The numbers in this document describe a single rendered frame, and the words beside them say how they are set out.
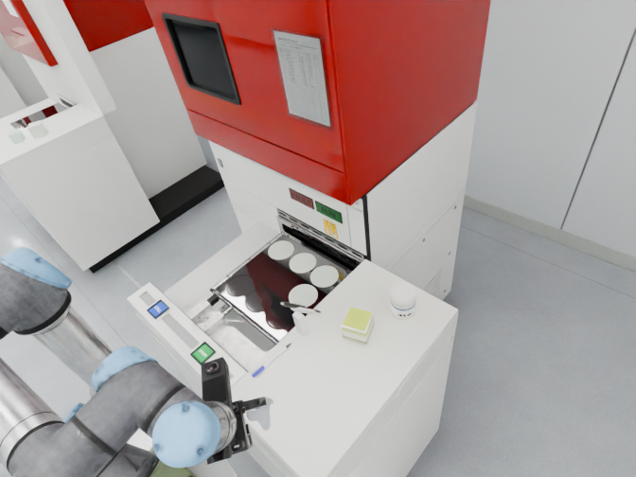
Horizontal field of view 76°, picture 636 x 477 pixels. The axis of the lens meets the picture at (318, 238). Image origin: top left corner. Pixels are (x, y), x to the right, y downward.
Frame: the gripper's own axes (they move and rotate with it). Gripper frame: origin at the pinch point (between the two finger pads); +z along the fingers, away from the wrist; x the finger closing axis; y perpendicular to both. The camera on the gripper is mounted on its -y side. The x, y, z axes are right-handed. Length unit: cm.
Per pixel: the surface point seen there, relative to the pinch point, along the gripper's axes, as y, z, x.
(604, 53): -102, 55, 178
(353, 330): -11.4, 23.5, 30.1
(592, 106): -89, 76, 179
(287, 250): -51, 57, 18
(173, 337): -26, 38, -22
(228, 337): -23, 45, -7
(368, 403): 7.2, 21.1, 28.2
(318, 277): -35, 49, 26
